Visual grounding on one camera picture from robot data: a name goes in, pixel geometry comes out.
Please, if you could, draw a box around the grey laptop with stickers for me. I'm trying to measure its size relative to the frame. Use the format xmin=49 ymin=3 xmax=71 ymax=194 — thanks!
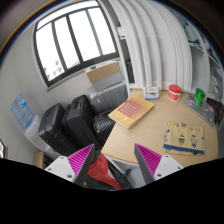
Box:
xmin=184 ymin=94 xmax=214 ymax=126

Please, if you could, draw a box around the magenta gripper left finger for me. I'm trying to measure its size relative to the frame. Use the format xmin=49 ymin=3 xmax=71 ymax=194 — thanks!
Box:
xmin=46 ymin=144 xmax=95 ymax=186

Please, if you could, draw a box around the black framed window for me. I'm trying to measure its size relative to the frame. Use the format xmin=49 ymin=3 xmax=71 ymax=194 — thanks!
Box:
xmin=34 ymin=0 xmax=119 ymax=88

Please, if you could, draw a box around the red plastic bag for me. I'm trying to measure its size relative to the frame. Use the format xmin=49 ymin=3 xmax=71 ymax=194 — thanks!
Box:
xmin=88 ymin=154 xmax=121 ymax=190

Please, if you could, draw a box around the dark ribbed suitcase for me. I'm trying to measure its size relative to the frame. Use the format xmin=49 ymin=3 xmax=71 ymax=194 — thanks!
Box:
xmin=93 ymin=112 xmax=115 ymax=144

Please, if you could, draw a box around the brown cardboard box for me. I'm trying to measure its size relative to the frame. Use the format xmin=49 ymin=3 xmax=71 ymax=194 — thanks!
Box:
xmin=86 ymin=61 xmax=123 ymax=91

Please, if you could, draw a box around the black hard case middle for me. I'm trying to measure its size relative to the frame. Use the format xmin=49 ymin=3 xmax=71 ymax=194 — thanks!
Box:
xmin=62 ymin=95 xmax=101 ymax=150

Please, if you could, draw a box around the blue water bottle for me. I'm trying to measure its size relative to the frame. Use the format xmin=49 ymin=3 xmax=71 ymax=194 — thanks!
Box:
xmin=10 ymin=94 xmax=34 ymax=129

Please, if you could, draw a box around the white jar red lid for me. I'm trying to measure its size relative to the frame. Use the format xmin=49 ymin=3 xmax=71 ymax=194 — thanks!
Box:
xmin=168 ymin=84 xmax=181 ymax=102

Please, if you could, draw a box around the yellow and red book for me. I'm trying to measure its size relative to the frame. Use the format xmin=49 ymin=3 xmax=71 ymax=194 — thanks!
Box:
xmin=109 ymin=95 xmax=154 ymax=129

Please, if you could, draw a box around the small white tissue box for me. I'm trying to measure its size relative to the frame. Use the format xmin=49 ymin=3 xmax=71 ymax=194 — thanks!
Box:
xmin=144 ymin=87 xmax=159 ymax=100

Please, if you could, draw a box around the silver ribbed suitcase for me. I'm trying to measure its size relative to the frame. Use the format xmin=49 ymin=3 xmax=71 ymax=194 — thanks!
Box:
xmin=87 ymin=82 xmax=128 ymax=114

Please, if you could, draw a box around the yellow fish-pattern folded towel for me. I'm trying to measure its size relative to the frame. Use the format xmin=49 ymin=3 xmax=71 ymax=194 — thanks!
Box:
xmin=163 ymin=121 xmax=205 ymax=155

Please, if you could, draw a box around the black hard case left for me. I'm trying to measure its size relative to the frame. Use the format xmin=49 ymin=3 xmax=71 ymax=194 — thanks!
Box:
xmin=38 ymin=103 xmax=79 ymax=156

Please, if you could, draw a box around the white water dispenser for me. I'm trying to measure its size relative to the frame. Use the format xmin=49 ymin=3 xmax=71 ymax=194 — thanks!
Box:
xmin=25 ymin=115 xmax=60 ymax=160

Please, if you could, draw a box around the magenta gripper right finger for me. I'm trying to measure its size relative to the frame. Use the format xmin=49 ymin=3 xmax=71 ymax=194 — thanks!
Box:
xmin=134 ymin=144 xmax=183 ymax=184

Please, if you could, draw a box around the green cup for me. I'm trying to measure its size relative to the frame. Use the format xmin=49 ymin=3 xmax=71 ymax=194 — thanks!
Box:
xmin=195 ymin=88 xmax=205 ymax=104

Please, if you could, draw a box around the black hard case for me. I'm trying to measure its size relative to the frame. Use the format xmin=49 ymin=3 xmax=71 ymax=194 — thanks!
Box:
xmin=62 ymin=95 xmax=101 ymax=150
xmin=38 ymin=103 xmax=79 ymax=156

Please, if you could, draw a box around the white shelf unit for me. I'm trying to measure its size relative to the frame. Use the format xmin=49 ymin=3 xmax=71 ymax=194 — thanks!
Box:
xmin=181 ymin=19 xmax=224 ymax=111

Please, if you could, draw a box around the white curtain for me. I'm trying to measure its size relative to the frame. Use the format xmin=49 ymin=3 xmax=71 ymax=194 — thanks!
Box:
xmin=109 ymin=0 xmax=193 ymax=92

